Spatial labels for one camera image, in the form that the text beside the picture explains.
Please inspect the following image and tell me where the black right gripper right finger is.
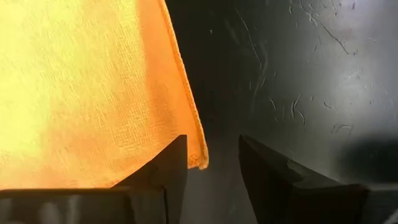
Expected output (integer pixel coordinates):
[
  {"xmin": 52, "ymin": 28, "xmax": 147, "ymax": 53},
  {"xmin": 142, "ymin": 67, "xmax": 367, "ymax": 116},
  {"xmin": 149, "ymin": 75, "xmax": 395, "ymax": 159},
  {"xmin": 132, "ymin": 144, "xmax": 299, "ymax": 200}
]
[{"xmin": 238, "ymin": 134, "xmax": 339, "ymax": 224}]

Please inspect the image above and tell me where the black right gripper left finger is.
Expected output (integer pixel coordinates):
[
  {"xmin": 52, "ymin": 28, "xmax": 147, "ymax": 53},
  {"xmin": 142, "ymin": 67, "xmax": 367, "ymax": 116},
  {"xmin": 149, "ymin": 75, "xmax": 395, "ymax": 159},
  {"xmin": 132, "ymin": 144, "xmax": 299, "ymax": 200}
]
[{"xmin": 113, "ymin": 134, "xmax": 188, "ymax": 224}]

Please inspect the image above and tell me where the orange microfiber towel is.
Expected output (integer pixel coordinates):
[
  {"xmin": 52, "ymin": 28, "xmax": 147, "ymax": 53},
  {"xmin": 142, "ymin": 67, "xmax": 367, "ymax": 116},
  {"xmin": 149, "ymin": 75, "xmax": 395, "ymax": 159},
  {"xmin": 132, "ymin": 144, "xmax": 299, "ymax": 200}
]
[{"xmin": 0, "ymin": 0, "xmax": 210, "ymax": 190}]

